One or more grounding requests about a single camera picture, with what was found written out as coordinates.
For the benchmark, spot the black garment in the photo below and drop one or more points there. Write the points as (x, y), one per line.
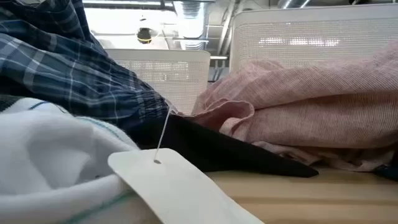
(217, 152)

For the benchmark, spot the pink garment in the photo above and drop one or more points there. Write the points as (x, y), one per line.
(311, 109)

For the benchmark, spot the white basket with light clothes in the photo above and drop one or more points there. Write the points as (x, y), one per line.
(295, 31)

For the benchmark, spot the blue plaid shirt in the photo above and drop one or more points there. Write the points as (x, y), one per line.
(62, 62)

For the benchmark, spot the navy dotted garment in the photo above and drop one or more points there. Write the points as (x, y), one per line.
(388, 172)

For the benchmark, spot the white basket with dark clothes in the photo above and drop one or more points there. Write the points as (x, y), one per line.
(174, 74)

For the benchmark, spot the white paper tag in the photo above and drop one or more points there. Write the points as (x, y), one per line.
(174, 193)

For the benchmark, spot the black hanging dome fixture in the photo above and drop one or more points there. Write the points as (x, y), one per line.
(144, 35)

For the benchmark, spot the striped sock with tag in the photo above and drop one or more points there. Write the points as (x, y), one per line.
(46, 155)

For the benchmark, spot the corrugated silver ceiling duct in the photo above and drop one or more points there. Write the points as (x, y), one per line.
(189, 18)

